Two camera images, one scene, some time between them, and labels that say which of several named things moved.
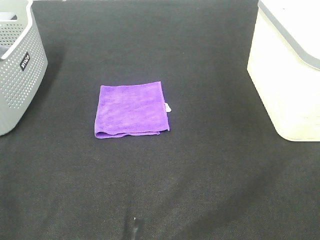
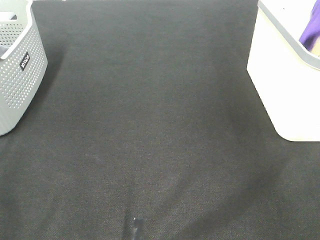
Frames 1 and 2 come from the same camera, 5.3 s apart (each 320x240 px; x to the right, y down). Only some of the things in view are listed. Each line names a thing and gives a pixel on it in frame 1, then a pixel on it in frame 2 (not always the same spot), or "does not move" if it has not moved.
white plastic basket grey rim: (284, 65) does not move
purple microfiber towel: (137, 109) → (311, 31)
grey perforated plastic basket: (23, 60) does not move
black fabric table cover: (223, 171) does not move
